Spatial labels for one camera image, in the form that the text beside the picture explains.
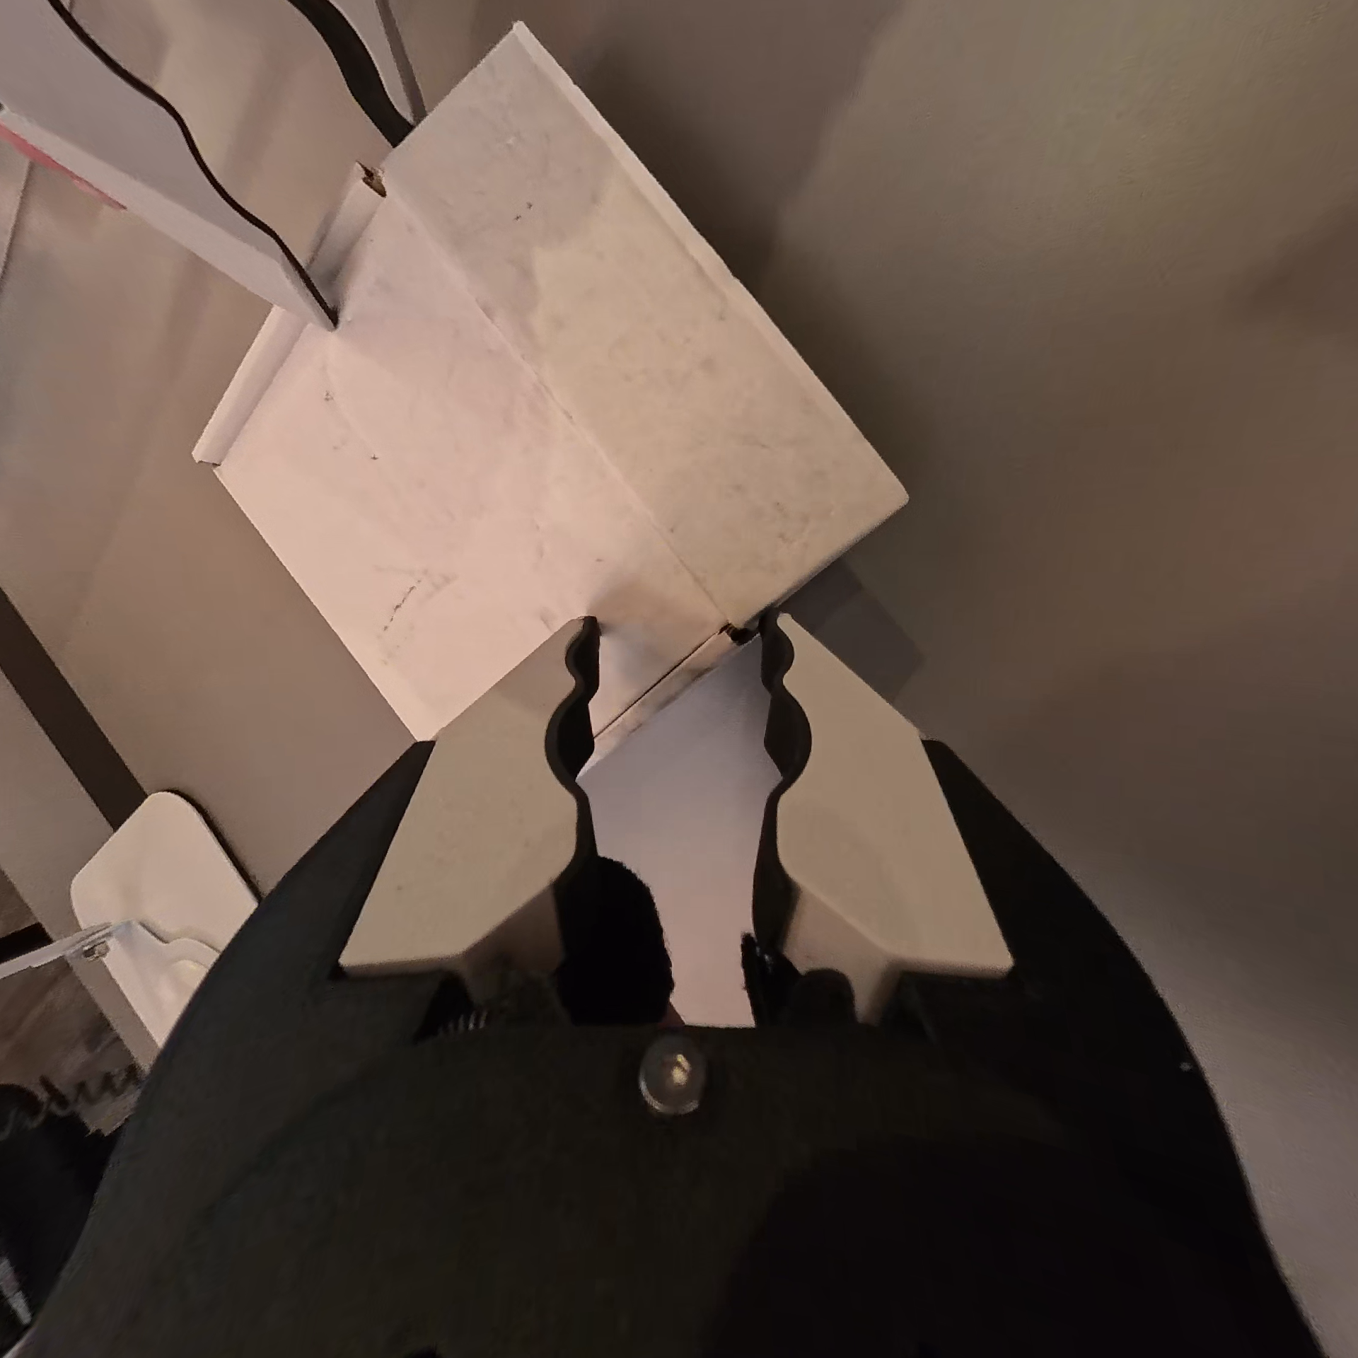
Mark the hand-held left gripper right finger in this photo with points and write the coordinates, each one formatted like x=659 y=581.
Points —
x=891 y=849

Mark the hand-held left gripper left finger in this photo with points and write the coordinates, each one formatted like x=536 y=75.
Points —
x=468 y=838

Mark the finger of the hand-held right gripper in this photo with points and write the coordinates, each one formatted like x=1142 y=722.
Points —
x=387 y=64
x=85 y=117

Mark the white cardboard box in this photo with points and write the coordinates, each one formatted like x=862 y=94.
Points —
x=531 y=424

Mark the black office chair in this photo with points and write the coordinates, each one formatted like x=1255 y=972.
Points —
x=43 y=1189

